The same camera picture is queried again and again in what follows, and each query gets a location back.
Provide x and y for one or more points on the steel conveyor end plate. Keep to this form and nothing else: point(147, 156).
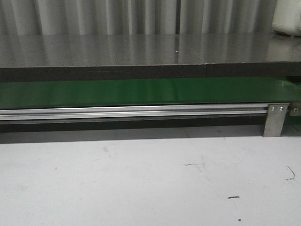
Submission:
point(295, 108)

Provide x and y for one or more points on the steel conveyor support bracket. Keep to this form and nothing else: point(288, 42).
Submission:
point(275, 120)

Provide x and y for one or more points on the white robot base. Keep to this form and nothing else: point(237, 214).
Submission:
point(287, 17)

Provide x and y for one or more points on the grey curtain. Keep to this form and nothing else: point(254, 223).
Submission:
point(108, 17)

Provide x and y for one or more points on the aluminium conveyor side rail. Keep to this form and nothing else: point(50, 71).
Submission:
point(130, 111)

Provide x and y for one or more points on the green conveyor belt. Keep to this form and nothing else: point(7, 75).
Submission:
point(54, 94)

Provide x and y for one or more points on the dark granite slab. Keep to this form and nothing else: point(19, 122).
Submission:
point(150, 56)

